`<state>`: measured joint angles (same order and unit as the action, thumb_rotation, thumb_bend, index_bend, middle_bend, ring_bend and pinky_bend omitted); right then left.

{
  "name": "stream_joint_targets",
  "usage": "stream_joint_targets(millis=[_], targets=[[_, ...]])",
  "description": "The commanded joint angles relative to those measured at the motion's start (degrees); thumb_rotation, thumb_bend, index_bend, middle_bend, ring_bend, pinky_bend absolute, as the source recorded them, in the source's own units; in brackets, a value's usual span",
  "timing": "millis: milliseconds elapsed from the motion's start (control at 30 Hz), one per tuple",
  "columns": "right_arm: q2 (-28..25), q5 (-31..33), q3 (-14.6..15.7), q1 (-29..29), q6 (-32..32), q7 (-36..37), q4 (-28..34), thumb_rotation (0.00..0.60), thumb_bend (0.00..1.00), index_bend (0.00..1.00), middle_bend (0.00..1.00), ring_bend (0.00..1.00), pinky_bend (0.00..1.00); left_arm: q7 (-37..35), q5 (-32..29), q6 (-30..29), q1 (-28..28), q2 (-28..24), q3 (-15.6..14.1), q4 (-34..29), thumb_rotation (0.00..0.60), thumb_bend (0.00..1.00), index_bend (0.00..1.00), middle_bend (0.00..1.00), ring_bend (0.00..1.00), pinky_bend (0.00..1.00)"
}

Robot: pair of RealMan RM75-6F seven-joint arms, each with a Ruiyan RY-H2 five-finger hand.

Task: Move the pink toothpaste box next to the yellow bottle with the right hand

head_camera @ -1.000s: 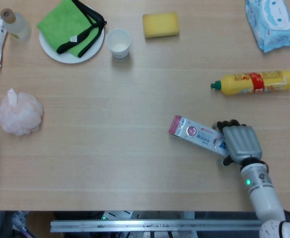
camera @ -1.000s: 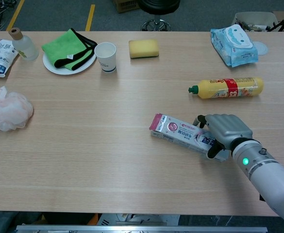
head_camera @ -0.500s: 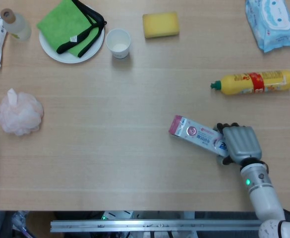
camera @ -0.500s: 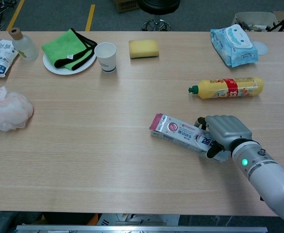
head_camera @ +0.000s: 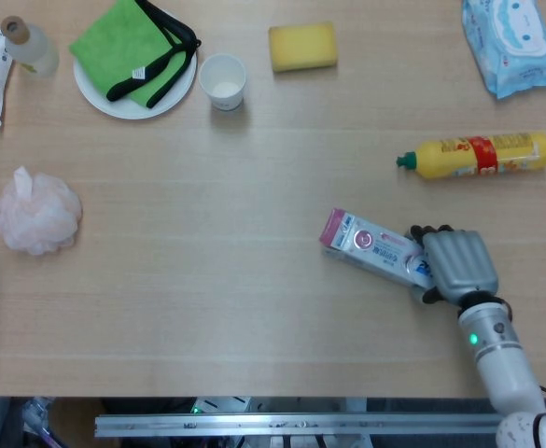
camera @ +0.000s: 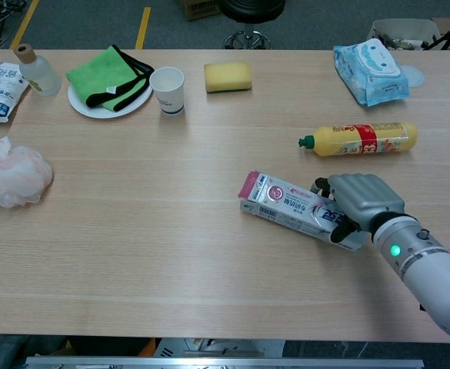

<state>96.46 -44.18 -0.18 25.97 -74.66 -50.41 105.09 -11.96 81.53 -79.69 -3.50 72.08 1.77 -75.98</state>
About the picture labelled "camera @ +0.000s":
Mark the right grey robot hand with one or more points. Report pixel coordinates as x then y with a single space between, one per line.
367 200

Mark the white pink toothpaste box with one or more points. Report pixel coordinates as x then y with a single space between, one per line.
286 209

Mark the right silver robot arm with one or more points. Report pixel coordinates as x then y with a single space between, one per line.
428 265

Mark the yellow bottle green cap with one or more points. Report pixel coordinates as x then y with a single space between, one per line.
363 139

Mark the blue wet wipes pack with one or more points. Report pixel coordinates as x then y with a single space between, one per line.
370 73

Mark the round clear table grommet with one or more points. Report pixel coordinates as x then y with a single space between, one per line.
415 77

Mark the white bin with clutter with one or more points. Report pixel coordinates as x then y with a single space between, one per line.
405 32

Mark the yellow sponge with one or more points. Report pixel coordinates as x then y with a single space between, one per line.
227 77

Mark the black stool with chrome base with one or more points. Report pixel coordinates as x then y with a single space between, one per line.
249 23

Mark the white paper cup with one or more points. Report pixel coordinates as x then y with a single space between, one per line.
167 90

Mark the white round plate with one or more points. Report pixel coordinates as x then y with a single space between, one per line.
94 107

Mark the green black-edged microfiber cloth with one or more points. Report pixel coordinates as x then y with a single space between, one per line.
105 75

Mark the clear bottle with wooden cap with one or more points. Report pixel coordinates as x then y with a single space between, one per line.
42 75

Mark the pale pink bath pouf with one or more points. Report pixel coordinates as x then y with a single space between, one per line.
13 177

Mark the silver metal rail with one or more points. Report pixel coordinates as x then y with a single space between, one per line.
224 363

